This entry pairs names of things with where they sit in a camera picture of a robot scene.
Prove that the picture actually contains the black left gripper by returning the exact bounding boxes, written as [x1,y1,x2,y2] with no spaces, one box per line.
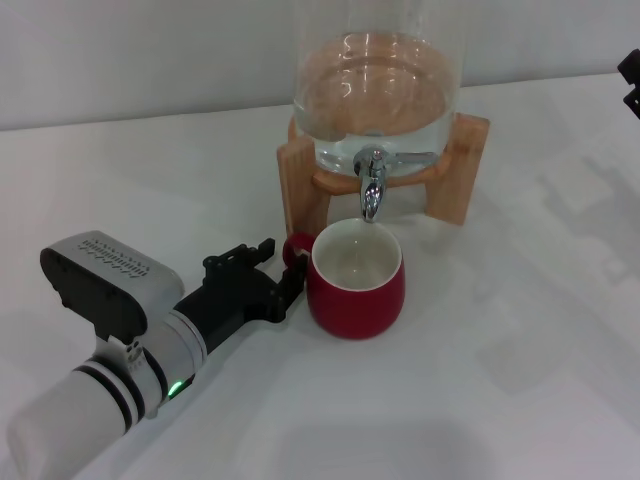
[174,237,307,354]

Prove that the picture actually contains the red cup with white inside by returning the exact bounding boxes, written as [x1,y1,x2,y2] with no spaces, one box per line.
[282,217,407,342]

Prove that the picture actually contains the chrome faucet with lever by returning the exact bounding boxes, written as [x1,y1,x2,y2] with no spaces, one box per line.
[352,146,437,223]

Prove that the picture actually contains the wooden dispenser stand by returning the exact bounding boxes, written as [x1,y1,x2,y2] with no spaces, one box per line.
[276,112,491,237]

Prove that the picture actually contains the clear glass water dispenser jar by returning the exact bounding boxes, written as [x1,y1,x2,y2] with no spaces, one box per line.
[291,0,464,179]

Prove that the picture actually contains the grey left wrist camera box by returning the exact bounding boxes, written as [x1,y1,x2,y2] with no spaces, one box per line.
[39,230,186,342]

